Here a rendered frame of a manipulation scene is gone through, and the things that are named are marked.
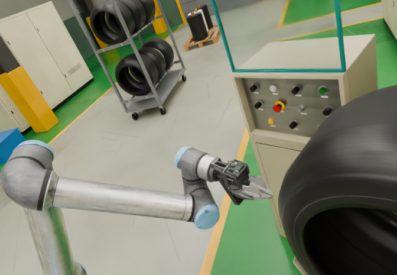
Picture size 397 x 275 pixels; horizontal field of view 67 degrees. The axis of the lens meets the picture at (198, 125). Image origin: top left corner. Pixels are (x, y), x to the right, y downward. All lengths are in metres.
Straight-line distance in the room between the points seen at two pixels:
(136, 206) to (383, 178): 0.67
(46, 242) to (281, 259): 1.50
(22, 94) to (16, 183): 5.16
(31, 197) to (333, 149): 0.75
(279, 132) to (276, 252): 0.93
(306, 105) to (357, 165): 0.93
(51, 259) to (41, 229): 0.14
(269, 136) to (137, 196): 0.90
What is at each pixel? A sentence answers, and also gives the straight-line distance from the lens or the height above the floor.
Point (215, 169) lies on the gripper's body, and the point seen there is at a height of 1.23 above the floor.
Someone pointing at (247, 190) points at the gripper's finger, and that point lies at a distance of 0.96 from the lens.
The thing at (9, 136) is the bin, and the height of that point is 0.31.
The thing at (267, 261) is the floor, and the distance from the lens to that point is 2.23.
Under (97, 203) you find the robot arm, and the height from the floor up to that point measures 1.33.
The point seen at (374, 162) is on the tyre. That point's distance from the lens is 0.56.
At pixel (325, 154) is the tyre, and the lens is 0.61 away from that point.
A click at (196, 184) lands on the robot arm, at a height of 1.14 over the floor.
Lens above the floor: 1.83
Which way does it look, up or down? 28 degrees down
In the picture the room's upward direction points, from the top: 22 degrees counter-clockwise
